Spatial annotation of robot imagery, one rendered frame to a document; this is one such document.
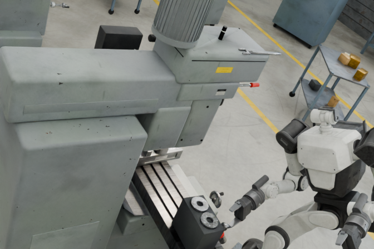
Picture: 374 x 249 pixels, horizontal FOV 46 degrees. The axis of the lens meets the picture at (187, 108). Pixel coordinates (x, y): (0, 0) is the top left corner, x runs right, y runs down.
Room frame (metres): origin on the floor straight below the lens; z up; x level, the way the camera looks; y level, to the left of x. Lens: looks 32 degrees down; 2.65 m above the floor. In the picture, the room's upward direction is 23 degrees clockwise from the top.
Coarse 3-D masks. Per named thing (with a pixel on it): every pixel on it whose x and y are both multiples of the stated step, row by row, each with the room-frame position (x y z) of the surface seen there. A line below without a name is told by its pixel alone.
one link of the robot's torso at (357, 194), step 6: (318, 192) 1.80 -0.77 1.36; (354, 192) 1.79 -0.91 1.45; (318, 198) 1.74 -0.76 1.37; (324, 198) 1.73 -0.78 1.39; (330, 198) 1.73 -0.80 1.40; (336, 198) 1.73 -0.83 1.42; (342, 198) 1.72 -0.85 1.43; (348, 198) 1.72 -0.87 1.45; (354, 198) 1.73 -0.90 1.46; (318, 204) 1.77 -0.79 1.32; (330, 204) 1.72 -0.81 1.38; (336, 204) 1.71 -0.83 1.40; (342, 204) 1.70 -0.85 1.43; (318, 210) 1.75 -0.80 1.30; (342, 210) 1.69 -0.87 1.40; (372, 222) 1.64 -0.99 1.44; (372, 228) 1.63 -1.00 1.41
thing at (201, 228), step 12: (180, 204) 1.59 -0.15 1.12; (192, 204) 1.56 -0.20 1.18; (204, 204) 1.60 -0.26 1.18; (180, 216) 1.56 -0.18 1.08; (192, 216) 1.51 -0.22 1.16; (204, 216) 1.52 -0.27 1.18; (180, 228) 1.54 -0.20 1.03; (192, 228) 1.49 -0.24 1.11; (204, 228) 1.46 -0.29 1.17; (216, 228) 1.49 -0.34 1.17; (192, 240) 1.46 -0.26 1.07; (204, 240) 1.44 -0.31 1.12; (216, 240) 1.49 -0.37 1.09
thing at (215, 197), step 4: (212, 192) 2.25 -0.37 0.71; (216, 192) 2.23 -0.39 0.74; (220, 192) 2.24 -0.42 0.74; (212, 196) 2.24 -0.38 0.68; (216, 196) 2.22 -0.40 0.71; (220, 196) 2.21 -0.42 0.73; (212, 200) 2.19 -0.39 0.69; (216, 200) 2.21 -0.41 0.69; (220, 200) 2.19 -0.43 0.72; (216, 204) 2.20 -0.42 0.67; (220, 204) 2.18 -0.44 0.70
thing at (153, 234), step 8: (192, 176) 2.23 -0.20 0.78; (192, 184) 2.16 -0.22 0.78; (200, 192) 2.12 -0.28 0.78; (208, 200) 2.08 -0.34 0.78; (216, 208) 2.04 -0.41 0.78; (112, 232) 1.56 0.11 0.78; (120, 232) 1.58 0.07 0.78; (136, 232) 1.63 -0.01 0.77; (144, 232) 1.67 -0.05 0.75; (152, 232) 1.71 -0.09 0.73; (112, 240) 1.54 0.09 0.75; (120, 240) 1.57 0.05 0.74; (128, 240) 1.61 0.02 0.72; (136, 240) 1.65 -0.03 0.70; (144, 240) 1.68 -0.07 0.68; (152, 240) 1.73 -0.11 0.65; (160, 240) 1.77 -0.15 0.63; (112, 248) 1.55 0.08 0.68; (120, 248) 1.59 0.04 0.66; (128, 248) 1.62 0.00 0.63; (136, 248) 1.66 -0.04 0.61; (144, 248) 1.70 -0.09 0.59; (152, 248) 1.75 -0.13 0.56; (160, 248) 1.79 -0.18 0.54; (168, 248) 1.83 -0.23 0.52
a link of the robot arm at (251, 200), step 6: (252, 192) 1.68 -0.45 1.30; (240, 198) 1.63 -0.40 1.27; (246, 198) 1.63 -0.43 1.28; (252, 198) 1.64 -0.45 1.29; (258, 198) 1.66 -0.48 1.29; (240, 204) 1.58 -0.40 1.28; (246, 204) 1.60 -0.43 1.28; (252, 204) 1.63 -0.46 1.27; (258, 204) 1.64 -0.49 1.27; (240, 210) 1.58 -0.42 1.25; (246, 210) 1.59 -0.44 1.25; (252, 210) 1.65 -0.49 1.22; (240, 216) 1.58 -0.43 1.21
